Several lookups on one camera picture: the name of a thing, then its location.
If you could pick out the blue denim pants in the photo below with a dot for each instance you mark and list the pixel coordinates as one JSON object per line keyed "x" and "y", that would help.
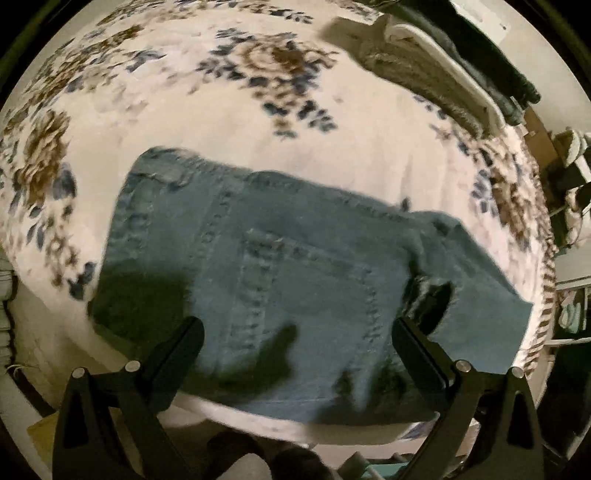
{"x": 295, "y": 295}

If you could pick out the white shelf rack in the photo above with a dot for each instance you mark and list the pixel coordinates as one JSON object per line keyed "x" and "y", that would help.
{"x": 570, "y": 295}

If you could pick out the folded grey knit cloth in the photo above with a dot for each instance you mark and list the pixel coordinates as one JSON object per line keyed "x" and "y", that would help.
{"x": 415, "y": 69}

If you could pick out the folded white cloth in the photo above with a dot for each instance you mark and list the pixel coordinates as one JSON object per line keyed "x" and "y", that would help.
{"x": 457, "y": 69}

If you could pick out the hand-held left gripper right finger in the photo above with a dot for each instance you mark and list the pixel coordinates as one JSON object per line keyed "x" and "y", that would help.
{"x": 415, "y": 355}

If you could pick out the white floral blanket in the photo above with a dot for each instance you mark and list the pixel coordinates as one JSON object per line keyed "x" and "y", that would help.
{"x": 286, "y": 120}

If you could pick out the dark folded clothing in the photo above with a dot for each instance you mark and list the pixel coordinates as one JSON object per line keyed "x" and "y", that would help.
{"x": 480, "y": 50}

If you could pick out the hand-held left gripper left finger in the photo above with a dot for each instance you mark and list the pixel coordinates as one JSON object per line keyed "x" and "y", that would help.
{"x": 178, "y": 353}

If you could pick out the brown cardboard box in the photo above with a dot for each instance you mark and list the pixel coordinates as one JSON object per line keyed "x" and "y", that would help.
{"x": 540, "y": 138}

